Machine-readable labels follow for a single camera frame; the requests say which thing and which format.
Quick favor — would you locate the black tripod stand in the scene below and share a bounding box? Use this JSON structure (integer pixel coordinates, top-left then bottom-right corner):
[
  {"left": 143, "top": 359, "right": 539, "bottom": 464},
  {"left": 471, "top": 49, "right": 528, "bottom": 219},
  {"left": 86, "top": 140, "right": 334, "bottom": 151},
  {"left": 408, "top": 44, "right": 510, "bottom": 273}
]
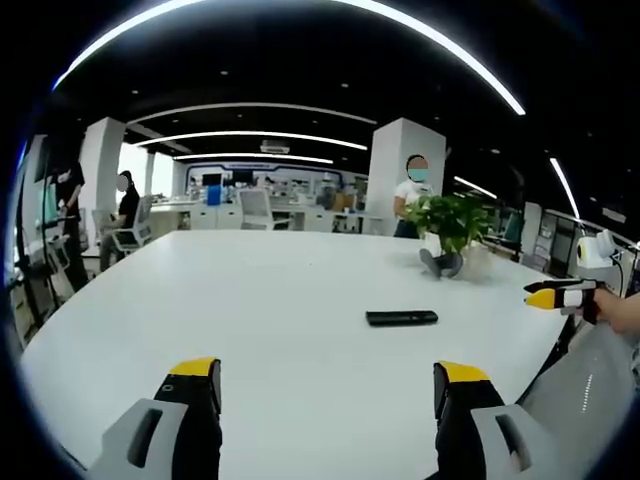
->
[{"left": 12, "top": 134, "right": 71, "bottom": 346}]

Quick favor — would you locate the dark grey figure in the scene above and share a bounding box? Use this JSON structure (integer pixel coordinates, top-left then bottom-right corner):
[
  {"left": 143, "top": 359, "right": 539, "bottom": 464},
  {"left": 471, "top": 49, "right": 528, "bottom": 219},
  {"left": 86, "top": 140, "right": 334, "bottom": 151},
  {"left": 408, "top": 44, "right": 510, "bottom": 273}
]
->
[{"left": 418, "top": 247, "right": 465, "bottom": 280}]

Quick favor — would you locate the white square pillar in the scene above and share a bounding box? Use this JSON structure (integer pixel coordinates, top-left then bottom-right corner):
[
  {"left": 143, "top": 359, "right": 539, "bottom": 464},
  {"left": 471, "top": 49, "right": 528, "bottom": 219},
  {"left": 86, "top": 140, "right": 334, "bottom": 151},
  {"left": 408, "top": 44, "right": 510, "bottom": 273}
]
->
[
  {"left": 79, "top": 117, "right": 127, "bottom": 239},
  {"left": 365, "top": 117, "right": 447, "bottom": 236}
]

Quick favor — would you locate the person's right hand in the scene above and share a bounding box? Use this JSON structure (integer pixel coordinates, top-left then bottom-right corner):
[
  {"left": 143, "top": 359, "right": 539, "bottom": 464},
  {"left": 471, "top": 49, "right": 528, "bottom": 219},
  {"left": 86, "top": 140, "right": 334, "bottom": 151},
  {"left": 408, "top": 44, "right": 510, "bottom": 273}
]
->
[{"left": 594, "top": 288, "right": 640, "bottom": 336}]

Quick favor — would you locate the white office chair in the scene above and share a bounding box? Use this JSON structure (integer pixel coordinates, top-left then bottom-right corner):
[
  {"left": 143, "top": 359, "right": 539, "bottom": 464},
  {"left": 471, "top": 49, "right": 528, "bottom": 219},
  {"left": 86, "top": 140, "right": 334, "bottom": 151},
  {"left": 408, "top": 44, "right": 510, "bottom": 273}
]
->
[
  {"left": 238, "top": 188, "right": 292, "bottom": 232},
  {"left": 110, "top": 196, "right": 154, "bottom": 257}
]

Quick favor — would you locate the black remote control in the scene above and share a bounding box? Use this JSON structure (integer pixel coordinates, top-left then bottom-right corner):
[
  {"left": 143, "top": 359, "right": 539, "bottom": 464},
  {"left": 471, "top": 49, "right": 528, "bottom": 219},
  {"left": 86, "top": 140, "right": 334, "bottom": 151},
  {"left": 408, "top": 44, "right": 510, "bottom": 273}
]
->
[{"left": 365, "top": 309, "right": 439, "bottom": 327}]

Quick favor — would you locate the long white counter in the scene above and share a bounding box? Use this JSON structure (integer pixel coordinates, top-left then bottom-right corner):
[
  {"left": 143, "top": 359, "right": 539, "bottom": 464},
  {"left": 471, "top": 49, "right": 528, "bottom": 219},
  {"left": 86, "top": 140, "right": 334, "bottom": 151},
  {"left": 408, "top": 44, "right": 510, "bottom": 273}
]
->
[{"left": 148, "top": 198, "right": 387, "bottom": 234}]

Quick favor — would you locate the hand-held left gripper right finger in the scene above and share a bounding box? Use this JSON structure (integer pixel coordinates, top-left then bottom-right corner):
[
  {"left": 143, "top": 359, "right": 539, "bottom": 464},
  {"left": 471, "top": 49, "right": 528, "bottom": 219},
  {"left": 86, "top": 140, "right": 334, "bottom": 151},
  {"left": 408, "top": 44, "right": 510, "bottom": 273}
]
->
[{"left": 432, "top": 360, "right": 567, "bottom": 480}]

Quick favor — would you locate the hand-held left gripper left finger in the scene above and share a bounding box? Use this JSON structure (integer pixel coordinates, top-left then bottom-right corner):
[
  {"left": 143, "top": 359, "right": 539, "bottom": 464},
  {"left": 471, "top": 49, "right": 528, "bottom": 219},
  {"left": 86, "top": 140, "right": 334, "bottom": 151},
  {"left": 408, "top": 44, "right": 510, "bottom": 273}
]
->
[{"left": 87, "top": 356, "right": 223, "bottom": 480}]

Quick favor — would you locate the green potted plant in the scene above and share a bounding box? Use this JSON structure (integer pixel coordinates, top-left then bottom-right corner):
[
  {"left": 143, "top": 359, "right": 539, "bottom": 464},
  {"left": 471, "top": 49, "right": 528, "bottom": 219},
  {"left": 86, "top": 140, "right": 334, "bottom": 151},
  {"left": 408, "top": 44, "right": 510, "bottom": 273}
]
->
[{"left": 402, "top": 193, "right": 496, "bottom": 284}]

